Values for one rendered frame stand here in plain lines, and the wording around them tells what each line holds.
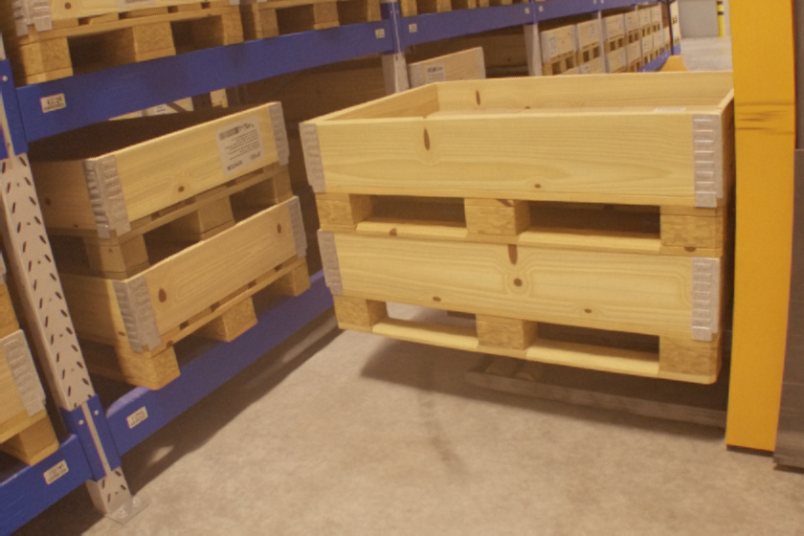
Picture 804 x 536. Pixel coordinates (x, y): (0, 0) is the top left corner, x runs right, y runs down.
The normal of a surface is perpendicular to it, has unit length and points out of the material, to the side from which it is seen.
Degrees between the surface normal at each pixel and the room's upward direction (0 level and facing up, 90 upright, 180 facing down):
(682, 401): 0
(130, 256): 90
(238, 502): 0
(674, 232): 90
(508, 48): 90
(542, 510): 0
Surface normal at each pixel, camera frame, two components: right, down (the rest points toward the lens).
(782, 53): -0.55, 0.30
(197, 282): 0.88, 0.02
